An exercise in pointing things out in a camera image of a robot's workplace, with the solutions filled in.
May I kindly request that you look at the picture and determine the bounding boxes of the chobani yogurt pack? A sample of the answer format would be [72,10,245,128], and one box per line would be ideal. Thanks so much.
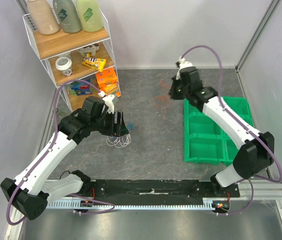
[76,43,99,57]

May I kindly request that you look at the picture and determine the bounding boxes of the white cable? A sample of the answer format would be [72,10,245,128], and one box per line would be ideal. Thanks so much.
[105,133,132,149]

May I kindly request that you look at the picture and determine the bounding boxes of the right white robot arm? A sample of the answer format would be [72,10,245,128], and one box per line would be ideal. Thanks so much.
[169,67,277,197]

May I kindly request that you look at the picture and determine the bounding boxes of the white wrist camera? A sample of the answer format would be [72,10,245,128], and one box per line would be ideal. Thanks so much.
[98,91,118,114]
[176,56,195,80]

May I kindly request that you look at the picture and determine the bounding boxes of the lower orange snack box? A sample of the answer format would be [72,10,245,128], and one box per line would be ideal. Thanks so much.
[100,82,121,97]

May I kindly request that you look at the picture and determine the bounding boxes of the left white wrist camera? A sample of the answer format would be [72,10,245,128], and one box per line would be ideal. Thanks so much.
[98,91,118,114]

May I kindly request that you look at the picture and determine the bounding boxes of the yellow candy bag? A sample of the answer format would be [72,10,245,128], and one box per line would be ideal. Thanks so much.
[81,53,106,73]

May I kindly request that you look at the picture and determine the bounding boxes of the white lidded paper cup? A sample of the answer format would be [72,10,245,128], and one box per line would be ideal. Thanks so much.
[55,56,73,77]

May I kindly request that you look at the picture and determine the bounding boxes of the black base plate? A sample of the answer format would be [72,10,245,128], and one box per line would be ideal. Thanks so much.
[78,179,240,199]

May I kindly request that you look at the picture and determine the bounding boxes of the grey slotted cable duct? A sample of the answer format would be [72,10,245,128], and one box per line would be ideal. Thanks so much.
[46,197,219,211]

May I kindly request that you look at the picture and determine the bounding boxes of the top orange snack box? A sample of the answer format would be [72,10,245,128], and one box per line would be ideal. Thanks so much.
[95,67,118,88]

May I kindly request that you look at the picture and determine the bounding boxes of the blue snack package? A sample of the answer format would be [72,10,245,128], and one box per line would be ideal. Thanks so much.
[69,81,92,96]

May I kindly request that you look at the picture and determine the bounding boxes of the white wire wooden shelf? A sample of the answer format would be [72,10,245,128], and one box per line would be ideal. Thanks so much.
[22,7,122,112]

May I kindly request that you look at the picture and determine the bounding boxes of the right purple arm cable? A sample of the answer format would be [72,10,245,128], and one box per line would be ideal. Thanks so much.
[180,45,282,216]

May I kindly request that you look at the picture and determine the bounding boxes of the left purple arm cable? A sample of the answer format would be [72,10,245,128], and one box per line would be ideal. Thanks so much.
[6,80,116,226]

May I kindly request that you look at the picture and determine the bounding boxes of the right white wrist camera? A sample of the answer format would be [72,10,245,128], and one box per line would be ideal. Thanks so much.
[176,56,195,80]

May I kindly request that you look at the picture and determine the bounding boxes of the green compartment bin tray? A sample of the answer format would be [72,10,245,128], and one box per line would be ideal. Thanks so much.
[184,96,260,166]

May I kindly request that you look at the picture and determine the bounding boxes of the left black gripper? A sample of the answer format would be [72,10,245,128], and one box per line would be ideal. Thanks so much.
[91,108,129,137]

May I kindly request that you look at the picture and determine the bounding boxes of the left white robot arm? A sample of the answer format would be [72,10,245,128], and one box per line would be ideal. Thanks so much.
[0,94,129,220]

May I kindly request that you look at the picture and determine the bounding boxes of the grey green bottle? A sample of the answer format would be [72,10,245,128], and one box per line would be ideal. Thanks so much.
[52,0,82,34]

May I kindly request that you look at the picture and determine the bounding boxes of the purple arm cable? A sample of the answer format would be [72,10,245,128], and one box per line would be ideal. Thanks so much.
[180,45,282,216]
[6,80,116,226]

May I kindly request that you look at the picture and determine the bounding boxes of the light green bottle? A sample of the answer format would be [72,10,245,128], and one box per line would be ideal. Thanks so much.
[76,0,103,33]

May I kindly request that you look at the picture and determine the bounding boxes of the beige bottle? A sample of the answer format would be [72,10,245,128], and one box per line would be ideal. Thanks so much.
[27,0,59,35]

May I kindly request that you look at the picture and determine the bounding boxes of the orange snack box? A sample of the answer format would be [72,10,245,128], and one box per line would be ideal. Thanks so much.
[95,67,118,88]
[100,82,121,97]

